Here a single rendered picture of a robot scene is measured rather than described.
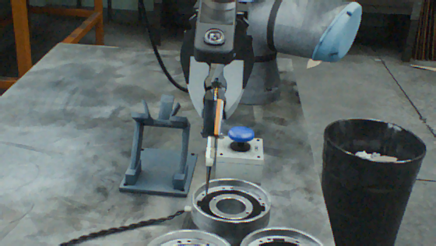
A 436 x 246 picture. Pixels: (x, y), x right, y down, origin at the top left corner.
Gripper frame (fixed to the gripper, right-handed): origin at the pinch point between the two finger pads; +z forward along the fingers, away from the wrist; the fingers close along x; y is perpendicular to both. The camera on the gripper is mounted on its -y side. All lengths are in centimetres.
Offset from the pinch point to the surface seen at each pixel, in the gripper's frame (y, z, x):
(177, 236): -15.7, 9.6, 2.4
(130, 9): 382, 83, 102
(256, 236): -14.3, 9.5, -6.9
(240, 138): 4.8, 6.1, -3.8
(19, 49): 164, 51, 102
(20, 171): 0.8, 13.0, 28.8
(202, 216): -11.4, 9.4, -0.1
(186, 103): 32.7, 13.2, 8.1
